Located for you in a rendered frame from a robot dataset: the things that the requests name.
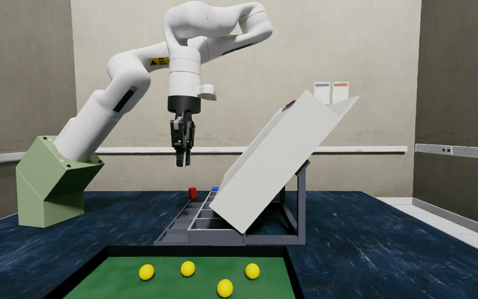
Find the red plug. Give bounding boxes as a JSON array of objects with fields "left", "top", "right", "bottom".
[{"left": 188, "top": 187, "right": 197, "bottom": 199}]

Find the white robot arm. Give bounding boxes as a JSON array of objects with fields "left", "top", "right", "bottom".
[{"left": 53, "top": 1, "right": 273, "bottom": 162}]

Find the yellow ball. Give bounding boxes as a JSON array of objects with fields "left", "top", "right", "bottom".
[
  {"left": 181, "top": 261, "right": 195, "bottom": 277},
  {"left": 139, "top": 264, "right": 154, "bottom": 280},
  {"left": 245, "top": 263, "right": 260, "bottom": 279},
  {"left": 217, "top": 279, "right": 233, "bottom": 298}
]

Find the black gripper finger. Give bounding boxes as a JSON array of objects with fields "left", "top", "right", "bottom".
[
  {"left": 170, "top": 117, "right": 192, "bottom": 168},
  {"left": 186, "top": 122, "right": 195, "bottom": 166}
]

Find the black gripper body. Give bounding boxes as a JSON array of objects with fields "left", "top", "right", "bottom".
[{"left": 167, "top": 95, "right": 201, "bottom": 136}]

